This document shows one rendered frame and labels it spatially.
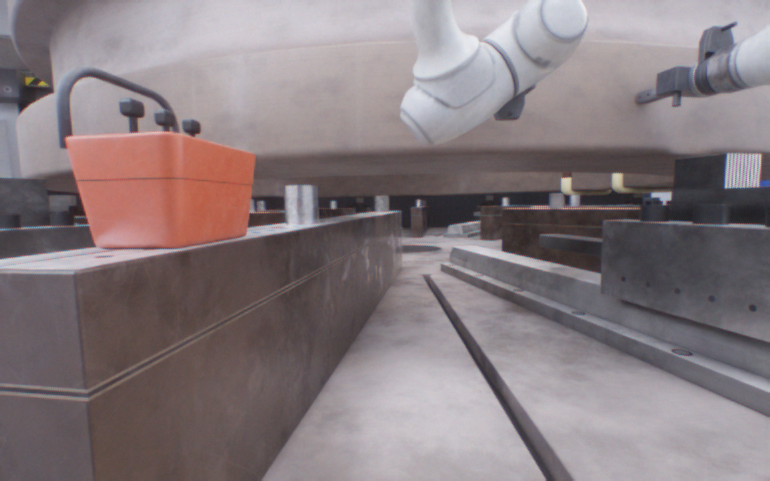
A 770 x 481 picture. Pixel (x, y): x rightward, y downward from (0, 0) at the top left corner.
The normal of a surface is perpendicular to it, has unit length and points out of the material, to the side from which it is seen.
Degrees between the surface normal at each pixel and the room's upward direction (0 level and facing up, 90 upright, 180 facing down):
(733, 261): 90
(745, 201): 90
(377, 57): 90
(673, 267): 90
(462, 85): 116
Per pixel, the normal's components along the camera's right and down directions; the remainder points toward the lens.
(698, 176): -0.97, 0.04
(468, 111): 0.30, 0.55
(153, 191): -0.13, 0.22
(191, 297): 0.99, 0.00
